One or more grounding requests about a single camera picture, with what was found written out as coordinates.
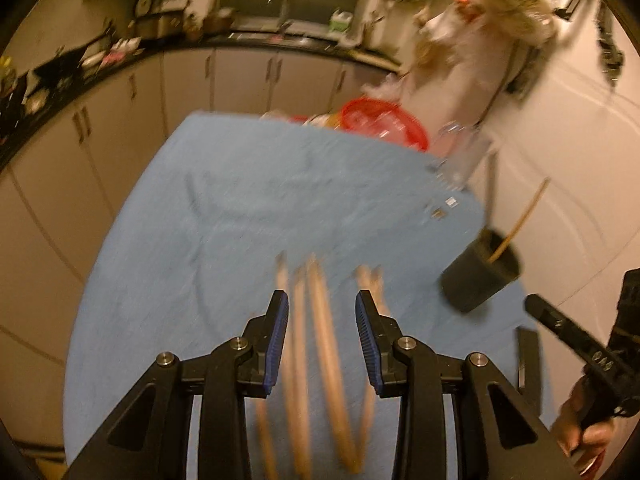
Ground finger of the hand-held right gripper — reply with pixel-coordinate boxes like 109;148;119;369
524;293;627;379

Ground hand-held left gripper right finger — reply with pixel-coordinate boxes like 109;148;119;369
354;290;577;480

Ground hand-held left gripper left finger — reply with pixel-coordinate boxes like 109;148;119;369
62;290;291;480

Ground black utensil cup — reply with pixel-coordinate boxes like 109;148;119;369
440;227;522;314

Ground person's right hand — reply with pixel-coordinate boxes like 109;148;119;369
551;376;617;474

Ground dark flat object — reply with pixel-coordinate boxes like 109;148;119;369
515;327;544;417

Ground blue table cloth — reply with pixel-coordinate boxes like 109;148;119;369
65;110;547;480

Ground clear glass mug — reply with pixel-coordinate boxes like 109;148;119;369
434;120;494;194

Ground red plastic basin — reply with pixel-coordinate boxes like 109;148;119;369
340;98;431;153

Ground white plastic bag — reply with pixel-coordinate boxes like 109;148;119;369
365;72;417;107

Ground beige lower cabinets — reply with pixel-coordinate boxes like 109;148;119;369
0;42;401;456

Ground hanging clear plastic bag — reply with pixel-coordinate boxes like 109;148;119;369
414;0;517;127

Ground black kitchen countertop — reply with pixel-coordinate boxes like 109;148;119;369
0;30;404;171

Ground green label bottle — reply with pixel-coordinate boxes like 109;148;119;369
327;10;354;34

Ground hanging bag of bread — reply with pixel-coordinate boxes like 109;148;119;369
470;0;559;47

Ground black hanging power cable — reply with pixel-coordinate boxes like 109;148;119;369
475;40;526;129

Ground black wall hook rack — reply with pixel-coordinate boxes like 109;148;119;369
594;2;627;88

